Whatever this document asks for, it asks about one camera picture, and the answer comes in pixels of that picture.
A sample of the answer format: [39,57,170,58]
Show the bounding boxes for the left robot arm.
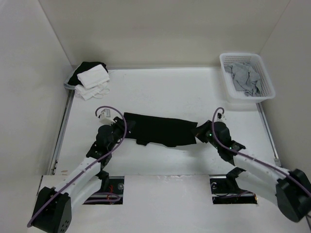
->
[27,117,135,233]

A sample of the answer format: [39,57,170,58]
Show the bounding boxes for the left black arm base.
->
[84,171,125,205]

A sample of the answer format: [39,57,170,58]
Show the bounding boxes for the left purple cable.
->
[26,105,128,228]

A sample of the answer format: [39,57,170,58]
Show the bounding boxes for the upper folded white tank top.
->
[77,64,110,89]

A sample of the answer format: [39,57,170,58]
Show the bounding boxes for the black tank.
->
[124,113,198,147]
[64,62,108,87]

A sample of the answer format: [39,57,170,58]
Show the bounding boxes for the grey tank top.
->
[224,63,262,97]

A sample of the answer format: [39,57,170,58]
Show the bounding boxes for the lower folded white tank top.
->
[75,82,110,100]

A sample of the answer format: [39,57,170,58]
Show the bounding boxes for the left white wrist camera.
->
[99,108,115,125]

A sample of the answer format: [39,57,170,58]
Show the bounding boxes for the folded white tank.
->
[77,64,110,89]
[75,82,110,100]

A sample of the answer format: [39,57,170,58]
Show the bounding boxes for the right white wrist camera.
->
[217,112,226,123]

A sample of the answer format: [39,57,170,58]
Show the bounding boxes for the folded black tank top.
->
[64,62,108,87]

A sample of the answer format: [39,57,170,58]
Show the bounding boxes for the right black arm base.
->
[209,167,257,204]

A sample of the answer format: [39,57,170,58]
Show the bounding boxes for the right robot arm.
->
[191,120,311,222]

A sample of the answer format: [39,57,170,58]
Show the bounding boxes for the white plastic basket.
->
[219,52,276,104]

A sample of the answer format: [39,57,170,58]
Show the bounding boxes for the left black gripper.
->
[108,117,135,151]

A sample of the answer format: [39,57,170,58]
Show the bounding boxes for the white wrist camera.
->
[99,108,115,125]
[217,112,226,123]

